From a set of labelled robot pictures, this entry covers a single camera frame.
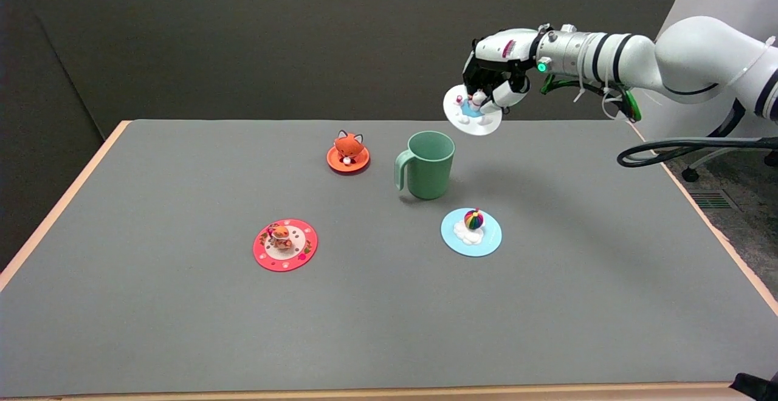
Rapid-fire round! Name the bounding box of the white cup lid with figurine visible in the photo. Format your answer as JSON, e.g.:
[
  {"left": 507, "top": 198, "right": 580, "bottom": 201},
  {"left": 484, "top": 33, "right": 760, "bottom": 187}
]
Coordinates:
[{"left": 442, "top": 84, "right": 503, "bottom": 136}]

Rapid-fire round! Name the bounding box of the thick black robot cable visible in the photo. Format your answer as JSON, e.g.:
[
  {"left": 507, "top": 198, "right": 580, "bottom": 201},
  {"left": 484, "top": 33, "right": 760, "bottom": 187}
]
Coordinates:
[{"left": 617, "top": 98, "right": 778, "bottom": 168}]

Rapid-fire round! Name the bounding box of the floor vent grille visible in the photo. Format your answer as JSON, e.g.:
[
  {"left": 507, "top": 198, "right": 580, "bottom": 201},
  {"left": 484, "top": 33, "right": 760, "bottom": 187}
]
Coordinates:
[{"left": 689, "top": 190, "right": 739, "bottom": 210}]

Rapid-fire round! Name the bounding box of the blue cup lid rainbow ball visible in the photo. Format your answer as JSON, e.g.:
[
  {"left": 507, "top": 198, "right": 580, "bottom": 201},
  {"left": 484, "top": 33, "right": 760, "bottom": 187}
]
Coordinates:
[{"left": 441, "top": 208, "right": 503, "bottom": 258}]

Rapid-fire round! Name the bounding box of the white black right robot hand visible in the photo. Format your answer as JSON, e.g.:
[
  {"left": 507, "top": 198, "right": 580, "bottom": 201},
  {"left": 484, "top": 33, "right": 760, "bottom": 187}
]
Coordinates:
[{"left": 462, "top": 27, "right": 543, "bottom": 116}]

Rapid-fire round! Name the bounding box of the office chair base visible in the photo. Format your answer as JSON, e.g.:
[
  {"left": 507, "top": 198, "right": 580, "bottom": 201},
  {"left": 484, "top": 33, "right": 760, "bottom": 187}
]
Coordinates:
[{"left": 681, "top": 149, "right": 778, "bottom": 183}]

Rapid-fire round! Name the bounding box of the black object at table edge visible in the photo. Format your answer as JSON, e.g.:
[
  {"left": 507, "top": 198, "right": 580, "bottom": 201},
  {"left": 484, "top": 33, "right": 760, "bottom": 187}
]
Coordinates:
[{"left": 729, "top": 372, "right": 778, "bottom": 401}]

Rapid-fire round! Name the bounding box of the green plastic mug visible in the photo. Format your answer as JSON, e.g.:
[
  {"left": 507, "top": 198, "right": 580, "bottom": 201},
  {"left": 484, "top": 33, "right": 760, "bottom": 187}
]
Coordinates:
[{"left": 394, "top": 131, "right": 456, "bottom": 200}]

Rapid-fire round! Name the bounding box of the red cup lid with figurine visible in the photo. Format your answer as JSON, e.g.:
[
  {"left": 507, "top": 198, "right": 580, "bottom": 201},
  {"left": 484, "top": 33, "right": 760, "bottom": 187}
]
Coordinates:
[{"left": 253, "top": 219, "right": 318, "bottom": 272}]

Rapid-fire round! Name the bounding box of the green black wire bundle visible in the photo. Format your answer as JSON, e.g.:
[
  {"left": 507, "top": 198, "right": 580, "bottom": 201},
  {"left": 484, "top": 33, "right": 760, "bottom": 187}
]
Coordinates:
[{"left": 540, "top": 73, "right": 642, "bottom": 123}]

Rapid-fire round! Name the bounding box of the orange fox cup lid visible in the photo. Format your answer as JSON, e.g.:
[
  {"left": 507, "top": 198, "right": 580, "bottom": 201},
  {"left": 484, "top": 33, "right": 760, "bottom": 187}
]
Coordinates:
[{"left": 326, "top": 129, "right": 370, "bottom": 174}]

